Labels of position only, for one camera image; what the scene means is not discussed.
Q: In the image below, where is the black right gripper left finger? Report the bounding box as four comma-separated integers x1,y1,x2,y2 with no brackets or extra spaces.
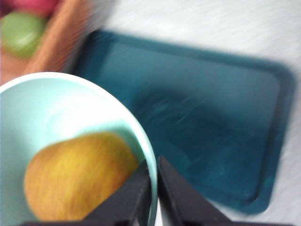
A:
21,164,151,226

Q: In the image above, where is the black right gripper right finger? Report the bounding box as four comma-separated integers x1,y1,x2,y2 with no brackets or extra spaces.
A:
158,155,292,226

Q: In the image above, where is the brown-yellow kiwi fruit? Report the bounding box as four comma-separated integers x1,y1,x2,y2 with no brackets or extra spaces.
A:
23,131,139,222

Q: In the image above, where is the teal ceramic bowl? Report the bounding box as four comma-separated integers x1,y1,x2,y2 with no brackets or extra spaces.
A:
0,72,158,226

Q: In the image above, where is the dark rectangular tray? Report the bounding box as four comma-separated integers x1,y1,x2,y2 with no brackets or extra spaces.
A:
70,29,296,215

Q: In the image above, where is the brown wicker basket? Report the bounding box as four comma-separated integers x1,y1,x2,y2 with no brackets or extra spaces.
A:
0,0,95,83

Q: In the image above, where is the green avocado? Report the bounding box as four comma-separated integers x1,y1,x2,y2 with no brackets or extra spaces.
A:
0,11,48,59

